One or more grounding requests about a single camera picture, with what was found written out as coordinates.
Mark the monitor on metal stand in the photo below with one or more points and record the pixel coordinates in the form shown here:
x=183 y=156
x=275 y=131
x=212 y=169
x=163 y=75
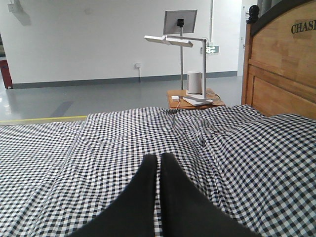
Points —
x=179 y=22

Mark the wooden bedside table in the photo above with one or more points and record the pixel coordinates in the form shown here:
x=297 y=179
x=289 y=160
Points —
x=190 y=101

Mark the white wall socket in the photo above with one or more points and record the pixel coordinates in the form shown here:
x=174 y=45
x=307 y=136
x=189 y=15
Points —
x=137 y=65

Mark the white desk lamp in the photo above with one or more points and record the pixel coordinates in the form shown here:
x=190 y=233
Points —
x=185 y=42

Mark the wooden bed headboard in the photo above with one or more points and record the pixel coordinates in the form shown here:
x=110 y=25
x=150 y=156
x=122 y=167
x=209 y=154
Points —
x=280 y=59

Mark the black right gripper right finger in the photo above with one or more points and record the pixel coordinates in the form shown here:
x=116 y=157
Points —
x=186 y=212

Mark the black white checkered bedsheet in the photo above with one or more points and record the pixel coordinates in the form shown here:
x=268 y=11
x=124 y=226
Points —
x=259 y=170

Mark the green exit sign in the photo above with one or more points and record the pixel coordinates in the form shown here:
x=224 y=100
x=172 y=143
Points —
x=212 y=49

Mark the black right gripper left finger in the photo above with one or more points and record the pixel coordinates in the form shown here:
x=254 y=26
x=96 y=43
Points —
x=131 y=214

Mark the white power adapter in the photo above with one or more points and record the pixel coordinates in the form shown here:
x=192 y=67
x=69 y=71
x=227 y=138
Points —
x=175 y=98

